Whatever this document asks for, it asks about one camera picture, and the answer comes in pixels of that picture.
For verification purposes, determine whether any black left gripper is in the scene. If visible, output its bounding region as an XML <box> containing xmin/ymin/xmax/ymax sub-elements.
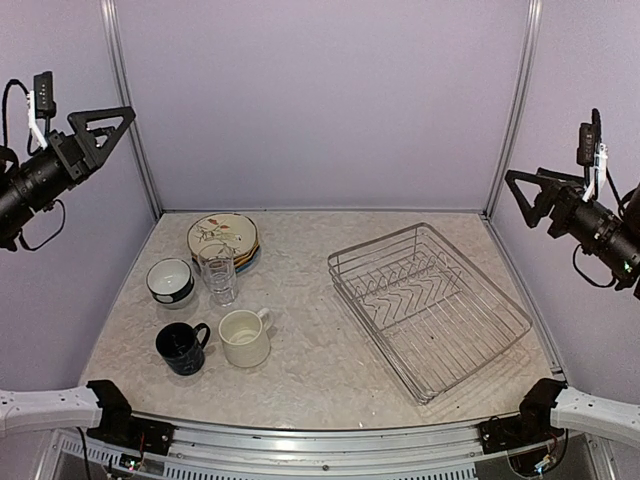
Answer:
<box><xmin>0</xmin><ymin>103</ymin><xmax>137</xmax><ymax>238</ymax></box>

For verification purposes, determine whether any teal and white bowl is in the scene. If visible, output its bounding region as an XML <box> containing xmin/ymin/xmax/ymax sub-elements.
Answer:
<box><xmin>146</xmin><ymin>258</ymin><xmax>195</xmax><ymax>303</ymax></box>

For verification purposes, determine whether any cream bird pattern plate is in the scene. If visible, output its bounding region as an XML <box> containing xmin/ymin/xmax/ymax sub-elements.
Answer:
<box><xmin>187</xmin><ymin>213</ymin><xmax>259</xmax><ymax>260</ymax></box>

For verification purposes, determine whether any clear glass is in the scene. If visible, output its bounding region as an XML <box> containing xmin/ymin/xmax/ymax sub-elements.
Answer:
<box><xmin>201</xmin><ymin>264</ymin><xmax>237</xmax><ymax>306</ymax></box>
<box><xmin>197</xmin><ymin>243</ymin><xmax>235</xmax><ymax>271</ymax></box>

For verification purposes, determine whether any pale green ribbed bowl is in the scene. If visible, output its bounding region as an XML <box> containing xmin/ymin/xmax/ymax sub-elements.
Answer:
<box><xmin>155</xmin><ymin>295</ymin><xmax>194</xmax><ymax>310</ymax></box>

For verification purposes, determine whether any yellow polka dot plate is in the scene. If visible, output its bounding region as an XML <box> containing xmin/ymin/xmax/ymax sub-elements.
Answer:
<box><xmin>234</xmin><ymin>246</ymin><xmax>261</xmax><ymax>272</ymax></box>
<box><xmin>234</xmin><ymin>243</ymin><xmax>260</xmax><ymax>266</ymax></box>

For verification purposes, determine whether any blue polka dot plate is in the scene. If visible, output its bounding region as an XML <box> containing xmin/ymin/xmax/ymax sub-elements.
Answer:
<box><xmin>235</xmin><ymin>249</ymin><xmax>261</xmax><ymax>275</ymax></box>

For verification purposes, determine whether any dark blue cup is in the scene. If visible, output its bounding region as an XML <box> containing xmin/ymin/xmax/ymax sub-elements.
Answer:
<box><xmin>155</xmin><ymin>322</ymin><xmax>211</xmax><ymax>376</ymax></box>

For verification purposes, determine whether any white ribbed mug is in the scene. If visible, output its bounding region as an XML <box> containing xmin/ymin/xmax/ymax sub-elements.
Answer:
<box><xmin>218</xmin><ymin>308</ymin><xmax>273</xmax><ymax>368</ymax></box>

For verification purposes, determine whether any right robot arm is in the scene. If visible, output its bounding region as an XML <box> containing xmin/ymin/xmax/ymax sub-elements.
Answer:
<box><xmin>505</xmin><ymin>168</ymin><xmax>639</xmax><ymax>448</ymax></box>

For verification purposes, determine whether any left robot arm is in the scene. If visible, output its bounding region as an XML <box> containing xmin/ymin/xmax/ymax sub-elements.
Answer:
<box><xmin>1</xmin><ymin>106</ymin><xmax>140</xmax><ymax>445</ymax></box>

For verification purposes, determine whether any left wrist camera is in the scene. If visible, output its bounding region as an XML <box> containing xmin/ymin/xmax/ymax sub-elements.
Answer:
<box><xmin>28</xmin><ymin>71</ymin><xmax>57</xmax><ymax>149</ymax></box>

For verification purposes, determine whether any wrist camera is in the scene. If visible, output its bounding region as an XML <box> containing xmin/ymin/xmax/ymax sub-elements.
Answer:
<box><xmin>28</xmin><ymin>71</ymin><xmax>57</xmax><ymax>149</ymax></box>
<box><xmin>576</xmin><ymin>108</ymin><xmax>609</xmax><ymax>202</ymax></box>

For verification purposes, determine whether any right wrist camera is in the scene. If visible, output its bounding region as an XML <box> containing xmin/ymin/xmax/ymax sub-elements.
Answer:
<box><xmin>576</xmin><ymin>108</ymin><xmax>609</xmax><ymax>202</ymax></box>

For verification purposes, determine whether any right aluminium frame post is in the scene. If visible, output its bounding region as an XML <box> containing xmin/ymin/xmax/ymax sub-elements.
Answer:
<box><xmin>483</xmin><ymin>0</ymin><xmax>543</xmax><ymax>221</ymax></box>

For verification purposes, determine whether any aluminium frame post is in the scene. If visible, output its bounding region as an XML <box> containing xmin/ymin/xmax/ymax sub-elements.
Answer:
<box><xmin>483</xmin><ymin>0</ymin><xmax>543</xmax><ymax>221</ymax></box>
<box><xmin>100</xmin><ymin>0</ymin><xmax>163</xmax><ymax>222</ymax></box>

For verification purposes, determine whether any left aluminium frame post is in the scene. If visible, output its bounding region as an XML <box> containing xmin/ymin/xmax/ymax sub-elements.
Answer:
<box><xmin>100</xmin><ymin>0</ymin><xmax>163</xmax><ymax>222</ymax></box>

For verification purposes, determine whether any metal wire dish rack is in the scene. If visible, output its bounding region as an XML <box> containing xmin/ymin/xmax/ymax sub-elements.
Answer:
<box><xmin>327</xmin><ymin>222</ymin><xmax>532</xmax><ymax>405</ymax></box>

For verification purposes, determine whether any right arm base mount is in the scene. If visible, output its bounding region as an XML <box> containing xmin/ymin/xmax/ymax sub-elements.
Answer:
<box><xmin>477</xmin><ymin>415</ymin><xmax>565</xmax><ymax>454</ymax></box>

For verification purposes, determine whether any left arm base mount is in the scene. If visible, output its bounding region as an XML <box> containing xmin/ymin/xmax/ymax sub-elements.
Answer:
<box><xmin>87</xmin><ymin>410</ymin><xmax>175</xmax><ymax>456</ymax></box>

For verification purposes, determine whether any front aluminium frame rail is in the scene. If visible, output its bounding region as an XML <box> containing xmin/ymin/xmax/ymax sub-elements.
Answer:
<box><xmin>47</xmin><ymin>409</ymin><xmax>616</xmax><ymax>480</ymax></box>

